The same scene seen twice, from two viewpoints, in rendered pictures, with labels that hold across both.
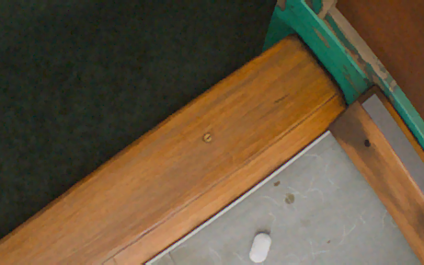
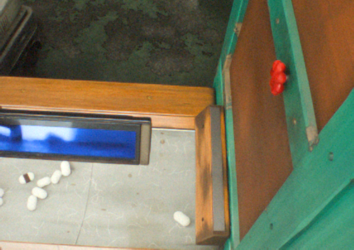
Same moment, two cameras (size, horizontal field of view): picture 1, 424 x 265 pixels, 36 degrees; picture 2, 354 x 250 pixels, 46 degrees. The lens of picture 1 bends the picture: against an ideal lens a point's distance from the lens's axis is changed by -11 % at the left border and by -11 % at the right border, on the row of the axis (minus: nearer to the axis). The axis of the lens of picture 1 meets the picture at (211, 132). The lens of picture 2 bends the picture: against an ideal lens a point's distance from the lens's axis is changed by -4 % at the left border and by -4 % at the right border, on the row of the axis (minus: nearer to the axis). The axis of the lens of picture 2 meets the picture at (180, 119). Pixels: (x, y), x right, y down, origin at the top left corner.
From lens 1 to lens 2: 0.51 m
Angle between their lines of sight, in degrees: 23
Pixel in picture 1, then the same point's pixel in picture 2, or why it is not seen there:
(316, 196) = (174, 149)
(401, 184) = (205, 149)
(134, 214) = (100, 102)
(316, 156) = (186, 136)
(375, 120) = (210, 115)
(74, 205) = (81, 85)
